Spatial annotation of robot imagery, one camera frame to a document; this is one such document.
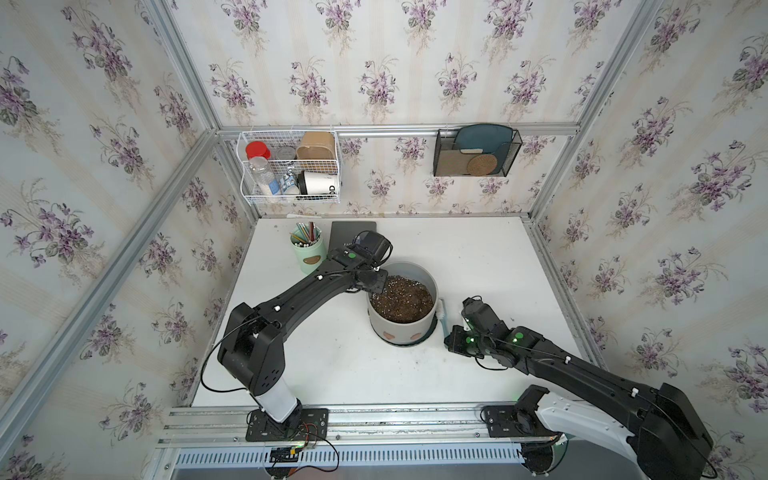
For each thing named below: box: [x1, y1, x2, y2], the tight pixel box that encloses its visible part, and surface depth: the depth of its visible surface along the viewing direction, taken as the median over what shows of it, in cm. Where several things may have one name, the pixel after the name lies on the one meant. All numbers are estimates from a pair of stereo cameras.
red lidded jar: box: [246, 141, 271, 159], surface depth 93 cm
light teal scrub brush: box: [436, 298, 450, 348], surface depth 88 cm
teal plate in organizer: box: [453, 124, 514, 174], surface depth 94 cm
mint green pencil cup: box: [289, 222, 328, 275], surface depth 98 cm
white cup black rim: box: [298, 170, 339, 195], surface depth 95 cm
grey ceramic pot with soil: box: [367, 261, 439, 345], surface depth 86 cm
